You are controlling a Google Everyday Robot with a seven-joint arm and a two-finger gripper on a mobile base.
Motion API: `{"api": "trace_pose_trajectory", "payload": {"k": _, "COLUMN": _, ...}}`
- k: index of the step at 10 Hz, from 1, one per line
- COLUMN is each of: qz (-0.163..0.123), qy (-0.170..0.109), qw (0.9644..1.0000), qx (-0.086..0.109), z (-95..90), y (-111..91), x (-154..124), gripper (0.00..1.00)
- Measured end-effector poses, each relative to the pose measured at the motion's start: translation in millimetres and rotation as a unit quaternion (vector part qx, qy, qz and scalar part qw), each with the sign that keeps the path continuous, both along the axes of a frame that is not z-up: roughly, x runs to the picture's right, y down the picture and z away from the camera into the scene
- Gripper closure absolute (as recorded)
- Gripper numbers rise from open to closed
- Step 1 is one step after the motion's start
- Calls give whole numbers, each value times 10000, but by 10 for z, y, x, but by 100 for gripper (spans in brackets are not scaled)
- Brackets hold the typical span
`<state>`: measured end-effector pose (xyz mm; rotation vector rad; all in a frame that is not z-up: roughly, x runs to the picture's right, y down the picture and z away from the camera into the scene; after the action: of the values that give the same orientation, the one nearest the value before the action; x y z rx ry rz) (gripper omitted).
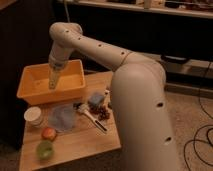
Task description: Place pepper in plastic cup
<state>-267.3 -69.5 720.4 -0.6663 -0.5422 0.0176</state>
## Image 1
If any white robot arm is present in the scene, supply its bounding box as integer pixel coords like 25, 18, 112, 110
49, 22, 181, 171

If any white plastic cup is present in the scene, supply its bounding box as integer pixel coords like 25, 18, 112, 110
24, 106, 43, 126

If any green plastic cup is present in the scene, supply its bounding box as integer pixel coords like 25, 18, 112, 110
36, 140, 54, 160

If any yellow plastic bin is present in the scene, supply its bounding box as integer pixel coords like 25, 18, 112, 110
17, 60, 86, 105

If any grey blue cloth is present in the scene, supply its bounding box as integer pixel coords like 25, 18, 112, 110
48, 104, 75, 132

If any small white bottle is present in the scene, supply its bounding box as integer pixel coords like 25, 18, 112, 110
104, 89, 110, 99

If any dark grapes bunch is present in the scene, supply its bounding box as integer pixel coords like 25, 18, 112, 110
90, 105, 110, 121

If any wooden table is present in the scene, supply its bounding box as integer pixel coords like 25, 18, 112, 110
18, 70, 122, 171

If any red apple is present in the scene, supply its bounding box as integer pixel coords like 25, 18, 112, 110
41, 127, 57, 141

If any white handled brush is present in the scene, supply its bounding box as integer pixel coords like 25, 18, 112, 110
77, 103, 107, 133

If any long metal rail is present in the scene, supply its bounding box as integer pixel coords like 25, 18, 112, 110
146, 52, 213, 80

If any black floor cable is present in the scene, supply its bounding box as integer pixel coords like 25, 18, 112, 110
183, 61, 213, 168

